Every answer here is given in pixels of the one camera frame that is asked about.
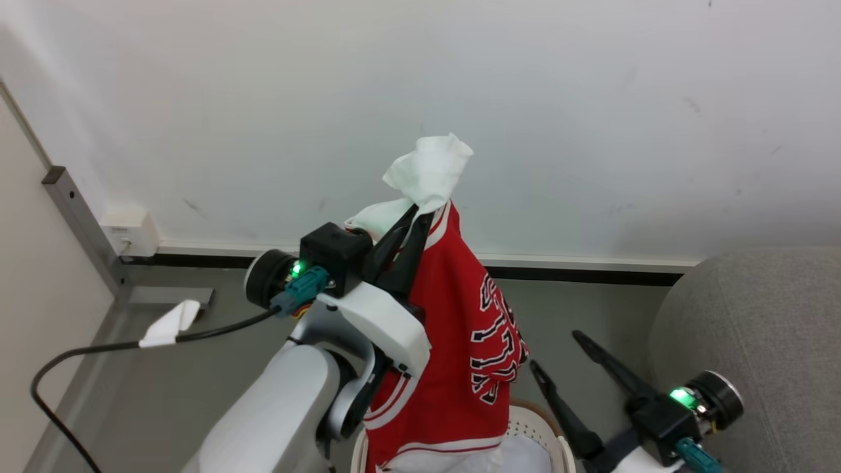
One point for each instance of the black white baseboard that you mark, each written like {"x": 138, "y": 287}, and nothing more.
{"x": 558, "y": 269}

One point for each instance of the white wall socket box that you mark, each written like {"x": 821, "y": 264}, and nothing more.
{"x": 131, "y": 233}

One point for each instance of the white tape tag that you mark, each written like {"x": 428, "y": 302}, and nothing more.
{"x": 169, "y": 325}

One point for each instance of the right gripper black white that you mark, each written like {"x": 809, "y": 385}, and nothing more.
{"x": 660, "y": 420}

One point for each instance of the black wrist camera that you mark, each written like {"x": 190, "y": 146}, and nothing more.
{"x": 719, "y": 397}
{"x": 266, "y": 279}

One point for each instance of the white cloth garment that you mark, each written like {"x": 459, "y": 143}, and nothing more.
{"x": 427, "y": 171}

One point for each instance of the grey metal door frame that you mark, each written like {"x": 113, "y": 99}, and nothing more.
{"x": 79, "y": 210}

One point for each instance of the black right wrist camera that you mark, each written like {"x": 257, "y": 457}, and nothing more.
{"x": 719, "y": 397}

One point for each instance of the white clothing in basket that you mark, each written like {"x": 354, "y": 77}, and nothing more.
{"x": 522, "y": 460}

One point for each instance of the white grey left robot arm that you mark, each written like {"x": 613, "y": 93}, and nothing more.
{"x": 276, "y": 414}

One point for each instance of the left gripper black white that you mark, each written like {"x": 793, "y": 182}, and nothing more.
{"x": 378, "y": 315}

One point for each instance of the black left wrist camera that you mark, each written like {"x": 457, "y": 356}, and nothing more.
{"x": 266, "y": 279}

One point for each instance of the red basketball jersey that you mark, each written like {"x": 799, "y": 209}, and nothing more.
{"x": 453, "y": 315}

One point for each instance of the white perforated laundry basket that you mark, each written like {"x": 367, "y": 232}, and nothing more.
{"x": 533, "y": 427}

